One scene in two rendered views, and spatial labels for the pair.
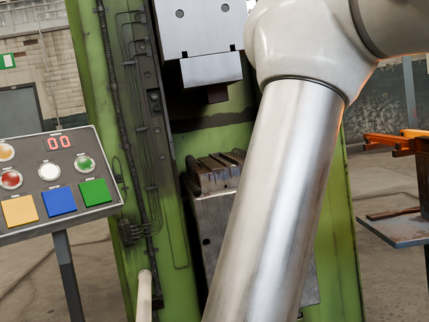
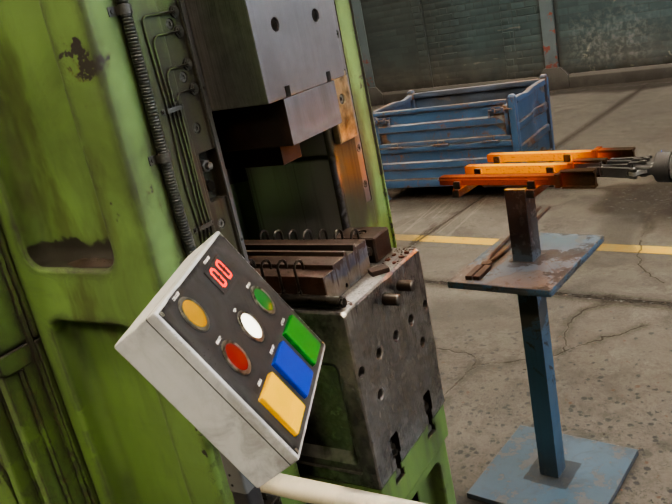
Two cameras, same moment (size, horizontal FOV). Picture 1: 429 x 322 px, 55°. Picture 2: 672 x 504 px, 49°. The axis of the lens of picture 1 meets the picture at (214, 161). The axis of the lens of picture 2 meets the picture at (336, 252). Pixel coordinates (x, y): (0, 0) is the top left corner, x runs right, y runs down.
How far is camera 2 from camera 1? 123 cm
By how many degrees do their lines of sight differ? 48
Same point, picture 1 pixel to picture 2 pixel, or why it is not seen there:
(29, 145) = (203, 290)
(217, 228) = (367, 346)
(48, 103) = not seen: outside the picture
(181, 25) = (279, 43)
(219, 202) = (365, 308)
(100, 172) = (280, 306)
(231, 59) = (329, 93)
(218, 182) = (340, 282)
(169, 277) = not seen: hidden behind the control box
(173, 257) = not seen: hidden behind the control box
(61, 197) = (293, 361)
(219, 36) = (316, 60)
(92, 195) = (306, 344)
